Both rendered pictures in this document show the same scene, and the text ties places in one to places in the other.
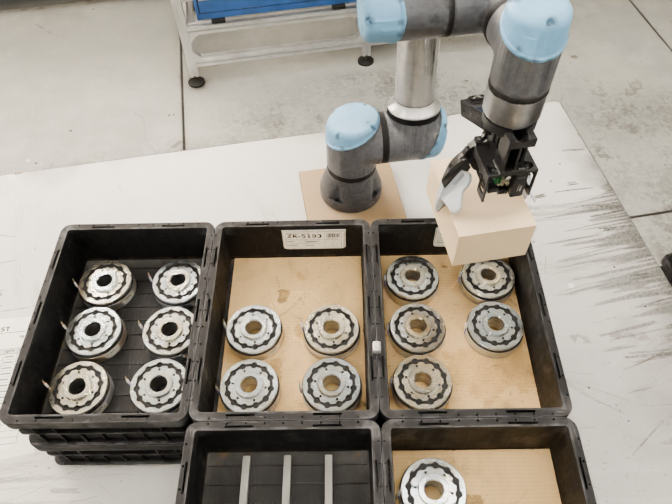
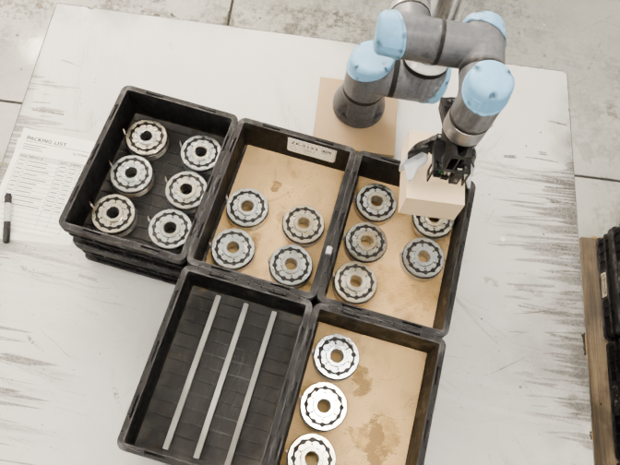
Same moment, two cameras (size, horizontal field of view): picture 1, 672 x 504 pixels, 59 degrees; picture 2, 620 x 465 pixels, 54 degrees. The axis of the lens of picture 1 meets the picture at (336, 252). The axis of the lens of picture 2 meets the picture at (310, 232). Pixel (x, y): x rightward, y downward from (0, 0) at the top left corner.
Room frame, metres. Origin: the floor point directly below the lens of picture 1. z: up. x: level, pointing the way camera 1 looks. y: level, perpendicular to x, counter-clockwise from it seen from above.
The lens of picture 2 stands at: (-0.04, -0.04, 2.22)
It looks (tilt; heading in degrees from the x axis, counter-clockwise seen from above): 67 degrees down; 4
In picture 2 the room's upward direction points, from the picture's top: 11 degrees clockwise
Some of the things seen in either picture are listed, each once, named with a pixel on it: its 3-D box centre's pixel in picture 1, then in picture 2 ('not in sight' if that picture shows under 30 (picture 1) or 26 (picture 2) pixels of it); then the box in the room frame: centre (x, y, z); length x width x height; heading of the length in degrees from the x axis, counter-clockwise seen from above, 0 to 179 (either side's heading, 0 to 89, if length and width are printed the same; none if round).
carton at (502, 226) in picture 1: (477, 207); (431, 174); (0.62, -0.23, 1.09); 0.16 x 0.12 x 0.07; 8
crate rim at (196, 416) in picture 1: (289, 312); (275, 205); (0.54, 0.09, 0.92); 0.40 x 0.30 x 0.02; 179
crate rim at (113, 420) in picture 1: (119, 314); (153, 170); (0.55, 0.39, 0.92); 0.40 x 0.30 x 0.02; 179
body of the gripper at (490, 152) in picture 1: (503, 149); (452, 150); (0.59, -0.23, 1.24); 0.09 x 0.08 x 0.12; 8
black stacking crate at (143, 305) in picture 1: (128, 329); (156, 180); (0.55, 0.39, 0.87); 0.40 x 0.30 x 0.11; 179
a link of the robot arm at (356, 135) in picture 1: (354, 138); (371, 70); (1.00, -0.05, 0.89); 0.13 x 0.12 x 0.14; 97
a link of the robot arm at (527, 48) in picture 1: (528, 44); (482, 96); (0.60, -0.23, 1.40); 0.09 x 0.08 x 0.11; 7
